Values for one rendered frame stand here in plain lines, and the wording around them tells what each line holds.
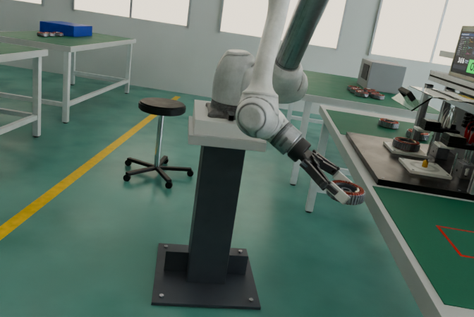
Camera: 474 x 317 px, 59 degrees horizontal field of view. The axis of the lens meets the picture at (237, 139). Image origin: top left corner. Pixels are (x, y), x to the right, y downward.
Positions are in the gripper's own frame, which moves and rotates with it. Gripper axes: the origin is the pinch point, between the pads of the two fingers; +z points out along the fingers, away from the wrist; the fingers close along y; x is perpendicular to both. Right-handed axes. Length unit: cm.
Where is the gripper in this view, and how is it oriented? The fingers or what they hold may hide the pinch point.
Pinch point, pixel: (345, 190)
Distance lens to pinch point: 130.9
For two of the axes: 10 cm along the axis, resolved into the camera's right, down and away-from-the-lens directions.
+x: 5.6, -7.2, -4.0
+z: 7.3, 6.6, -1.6
